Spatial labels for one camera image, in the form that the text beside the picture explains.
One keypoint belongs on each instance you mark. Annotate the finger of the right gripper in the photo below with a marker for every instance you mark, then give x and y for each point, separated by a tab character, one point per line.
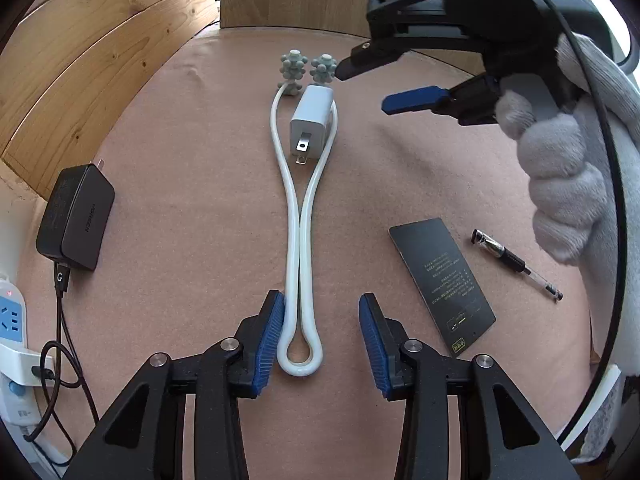
415	100
368	56

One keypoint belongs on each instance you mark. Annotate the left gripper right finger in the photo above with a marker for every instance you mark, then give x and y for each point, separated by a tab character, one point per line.
502	436

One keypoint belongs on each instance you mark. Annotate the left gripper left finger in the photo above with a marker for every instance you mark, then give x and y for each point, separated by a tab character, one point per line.
141	435

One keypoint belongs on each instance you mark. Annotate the white usb charger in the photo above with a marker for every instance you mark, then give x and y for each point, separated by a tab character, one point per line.
309	126

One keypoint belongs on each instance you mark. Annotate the black gel pen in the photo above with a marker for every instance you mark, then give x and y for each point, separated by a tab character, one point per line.
514	263

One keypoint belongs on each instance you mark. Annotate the right white gloved hand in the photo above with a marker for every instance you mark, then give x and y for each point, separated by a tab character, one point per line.
570	185

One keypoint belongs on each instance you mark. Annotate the black card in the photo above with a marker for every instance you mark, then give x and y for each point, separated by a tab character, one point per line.
445	281

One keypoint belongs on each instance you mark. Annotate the white power strip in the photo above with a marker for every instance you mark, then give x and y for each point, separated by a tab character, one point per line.
19	405

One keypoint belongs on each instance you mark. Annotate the black power adapter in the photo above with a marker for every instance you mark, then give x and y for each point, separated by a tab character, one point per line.
74	222

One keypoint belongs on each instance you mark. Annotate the pine wood panel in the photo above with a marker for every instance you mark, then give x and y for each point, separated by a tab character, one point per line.
70	69

